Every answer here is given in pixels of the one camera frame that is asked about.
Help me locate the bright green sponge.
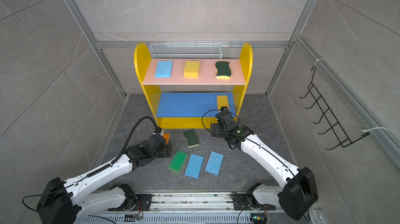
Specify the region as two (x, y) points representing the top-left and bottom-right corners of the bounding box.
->
(168, 150), (188, 173)

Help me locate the yellow sponge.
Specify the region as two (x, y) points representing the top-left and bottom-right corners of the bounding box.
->
(217, 95), (229, 109)
(183, 60), (200, 78)

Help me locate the green scouring sponge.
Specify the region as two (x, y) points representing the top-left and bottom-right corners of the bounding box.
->
(215, 61), (232, 80)
(183, 129), (199, 148)

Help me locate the blue sponge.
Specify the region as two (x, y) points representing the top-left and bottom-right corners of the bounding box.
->
(155, 60), (173, 78)
(205, 151), (224, 176)
(185, 154), (204, 179)

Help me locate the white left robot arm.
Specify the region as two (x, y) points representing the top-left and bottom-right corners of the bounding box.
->
(36, 134), (172, 224)

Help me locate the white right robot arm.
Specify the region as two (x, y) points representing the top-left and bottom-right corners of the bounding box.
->
(208, 107), (319, 220)

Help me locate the pink upper shelf board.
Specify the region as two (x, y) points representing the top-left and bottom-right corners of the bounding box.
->
(143, 59), (245, 85)

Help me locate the orange sponge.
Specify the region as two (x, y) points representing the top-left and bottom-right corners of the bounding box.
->
(163, 133), (170, 145)

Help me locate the black corrugated cable conduit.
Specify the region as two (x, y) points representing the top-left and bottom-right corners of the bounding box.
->
(110, 116), (158, 164)

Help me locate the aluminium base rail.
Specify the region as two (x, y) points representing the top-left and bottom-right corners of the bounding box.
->
(76, 192), (296, 224)

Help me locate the yellow shelf unit frame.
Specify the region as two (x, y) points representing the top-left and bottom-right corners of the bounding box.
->
(134, 43), (253, 129)

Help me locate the black wire hook rack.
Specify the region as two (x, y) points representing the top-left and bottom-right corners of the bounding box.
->
(299, 66), (370, 151)

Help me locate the aluminium frame profile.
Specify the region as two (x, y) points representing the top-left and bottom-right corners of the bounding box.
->
(64, 0), (126, 99)

